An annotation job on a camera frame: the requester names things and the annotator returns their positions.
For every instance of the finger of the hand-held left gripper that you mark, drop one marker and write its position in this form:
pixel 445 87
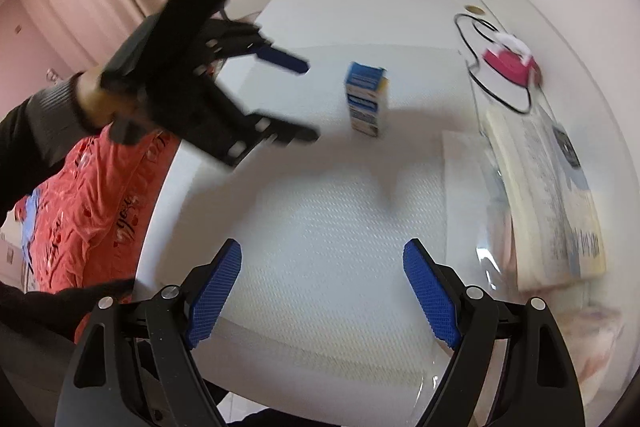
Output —
pixel 280 132
pixel 285 59

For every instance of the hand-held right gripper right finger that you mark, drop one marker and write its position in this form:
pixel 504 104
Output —
pixel 430 292

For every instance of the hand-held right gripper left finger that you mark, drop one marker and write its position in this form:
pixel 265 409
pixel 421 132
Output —
pixel 215 292

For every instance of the small blue white carton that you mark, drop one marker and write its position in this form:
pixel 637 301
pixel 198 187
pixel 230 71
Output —
pixel 367 107

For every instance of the person's left forearm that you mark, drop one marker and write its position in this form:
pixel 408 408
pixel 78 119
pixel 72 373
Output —
pixel 35 137

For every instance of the person's left hand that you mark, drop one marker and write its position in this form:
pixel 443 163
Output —
pixel 97 99

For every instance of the thick open book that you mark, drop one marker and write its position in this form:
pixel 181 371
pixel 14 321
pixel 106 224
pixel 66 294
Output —
pixel 545 207

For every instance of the red printed blanket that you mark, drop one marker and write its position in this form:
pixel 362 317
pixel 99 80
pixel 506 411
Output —
pixel 85 217

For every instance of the pink tissue packet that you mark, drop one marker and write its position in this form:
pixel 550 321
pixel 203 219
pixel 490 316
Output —
pixel 590 347

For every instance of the person's dark clothing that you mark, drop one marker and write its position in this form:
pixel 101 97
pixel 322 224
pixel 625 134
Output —
pixel 45 307

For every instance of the round desk grommet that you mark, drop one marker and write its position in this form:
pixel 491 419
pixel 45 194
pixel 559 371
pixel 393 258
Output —
pixel 474 9

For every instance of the pink toy iron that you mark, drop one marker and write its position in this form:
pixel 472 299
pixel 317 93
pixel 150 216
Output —
pixel 510 67

